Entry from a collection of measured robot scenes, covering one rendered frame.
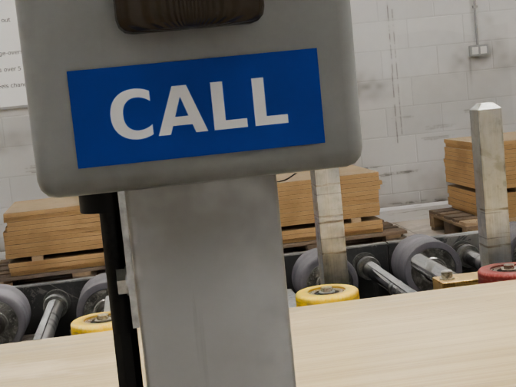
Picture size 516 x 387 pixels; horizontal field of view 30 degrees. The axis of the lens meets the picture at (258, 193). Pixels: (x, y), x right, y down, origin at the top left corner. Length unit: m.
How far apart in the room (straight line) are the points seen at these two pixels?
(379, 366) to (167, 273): 0.70
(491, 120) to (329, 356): 0.55
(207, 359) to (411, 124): 7.48
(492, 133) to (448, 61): 6.38
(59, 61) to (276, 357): 0.08
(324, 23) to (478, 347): 0.77
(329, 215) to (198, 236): 1.13
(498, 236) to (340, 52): 1.22
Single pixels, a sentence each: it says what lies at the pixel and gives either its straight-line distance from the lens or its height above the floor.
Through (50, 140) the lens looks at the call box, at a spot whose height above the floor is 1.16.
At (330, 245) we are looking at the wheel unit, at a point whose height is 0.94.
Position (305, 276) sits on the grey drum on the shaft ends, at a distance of 1.75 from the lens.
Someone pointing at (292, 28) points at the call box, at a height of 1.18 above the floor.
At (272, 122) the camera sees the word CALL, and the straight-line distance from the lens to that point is 0.20.
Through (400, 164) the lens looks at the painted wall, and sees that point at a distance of 7.68.
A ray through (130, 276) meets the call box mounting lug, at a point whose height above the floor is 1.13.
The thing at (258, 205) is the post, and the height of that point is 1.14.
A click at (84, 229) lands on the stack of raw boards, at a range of 6.13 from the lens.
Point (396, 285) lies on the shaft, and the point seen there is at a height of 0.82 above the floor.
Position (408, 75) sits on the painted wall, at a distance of 7.68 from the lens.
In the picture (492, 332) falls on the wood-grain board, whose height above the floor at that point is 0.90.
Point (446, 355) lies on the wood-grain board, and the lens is 0.94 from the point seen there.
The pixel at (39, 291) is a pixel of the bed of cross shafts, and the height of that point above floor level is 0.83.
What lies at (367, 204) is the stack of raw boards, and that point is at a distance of 6.32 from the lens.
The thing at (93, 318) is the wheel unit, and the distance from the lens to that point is 1.22.
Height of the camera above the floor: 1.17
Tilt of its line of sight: 6 degrees down
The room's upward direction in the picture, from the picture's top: 6 degrees counter-clockwise
